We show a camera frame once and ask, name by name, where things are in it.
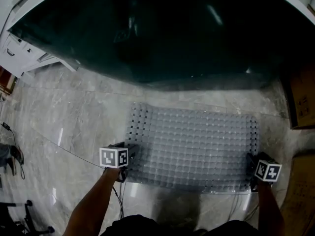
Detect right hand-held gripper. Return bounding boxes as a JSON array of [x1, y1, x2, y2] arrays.
[[246, 151, 283, 193]]

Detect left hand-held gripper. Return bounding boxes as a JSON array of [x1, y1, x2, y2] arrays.
[[99, 143, 138, 183]]

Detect grey bubble bath mat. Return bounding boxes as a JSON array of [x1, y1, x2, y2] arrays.
[[124, 101, 261, 192]]

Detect person's left forearm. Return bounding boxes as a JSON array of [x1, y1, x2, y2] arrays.
[[63, 167, 123, 236]]

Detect person's right forearm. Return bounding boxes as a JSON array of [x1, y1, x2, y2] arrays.
[[255, 180, 286, 232]]

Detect brown cardboard box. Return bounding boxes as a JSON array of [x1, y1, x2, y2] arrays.
[[280, 63, 315, 130], [280, 150, 315, 236]]

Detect person's black shorts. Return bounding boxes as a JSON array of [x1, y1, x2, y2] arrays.
[[99, 214, 260, 236]]

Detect black wheeled stand base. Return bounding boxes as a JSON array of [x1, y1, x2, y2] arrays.
[[0, 199, 56, 236]]

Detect brown wooden furniture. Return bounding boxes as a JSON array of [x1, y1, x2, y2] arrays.
[[0, 66, 18, 95]]

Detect dark glossy bathtub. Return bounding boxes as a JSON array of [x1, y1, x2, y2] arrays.
[[7, 0, 315, 91]]

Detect white cabinet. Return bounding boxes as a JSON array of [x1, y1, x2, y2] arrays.
[[0, 0, 80, 79]]

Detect right hand-held gripper cable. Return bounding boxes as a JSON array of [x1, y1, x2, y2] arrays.
[[227, 192, 260, 223]]

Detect hand-held gripper cable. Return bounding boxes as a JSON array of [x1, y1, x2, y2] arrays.
[[227, 192, 260, 223], [112, 178, 129, 220]]

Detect left hand-held gripper cable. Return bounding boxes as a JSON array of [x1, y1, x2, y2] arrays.
[[112, 178, 129, 220]]

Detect black power adapter cable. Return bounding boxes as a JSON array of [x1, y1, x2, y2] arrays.
[[0, 121, 26, 180]]

